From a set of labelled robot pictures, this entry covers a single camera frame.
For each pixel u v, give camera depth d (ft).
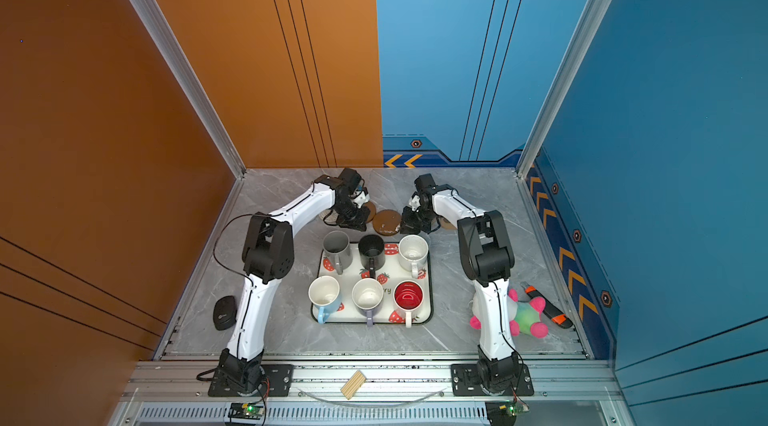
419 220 2.87
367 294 2.84
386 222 3.38
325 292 2.82
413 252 3.11
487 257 1.89
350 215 2.90
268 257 2.00
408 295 2.80
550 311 2.76
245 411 2.33
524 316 2.57
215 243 3.24
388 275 3.00
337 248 3.07
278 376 2.43
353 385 2.37
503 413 2.29
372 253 3.03
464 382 2.38
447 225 2.74
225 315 2.67
